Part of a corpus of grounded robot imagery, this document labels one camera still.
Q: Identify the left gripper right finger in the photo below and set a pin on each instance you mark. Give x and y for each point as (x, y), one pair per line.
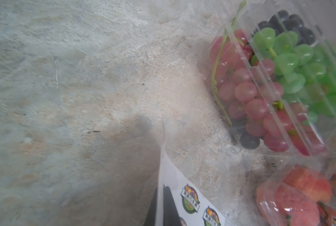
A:
(170, 214)

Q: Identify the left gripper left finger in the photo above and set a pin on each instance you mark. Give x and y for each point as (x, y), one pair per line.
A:
(151, 215)

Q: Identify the white sticker sheet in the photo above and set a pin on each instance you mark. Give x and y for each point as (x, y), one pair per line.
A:
(193, 207)

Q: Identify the clear red fruit box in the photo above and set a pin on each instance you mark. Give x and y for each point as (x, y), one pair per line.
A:
(299, 194)

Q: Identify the clear grape box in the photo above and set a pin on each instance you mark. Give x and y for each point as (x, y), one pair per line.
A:
(273, 75)

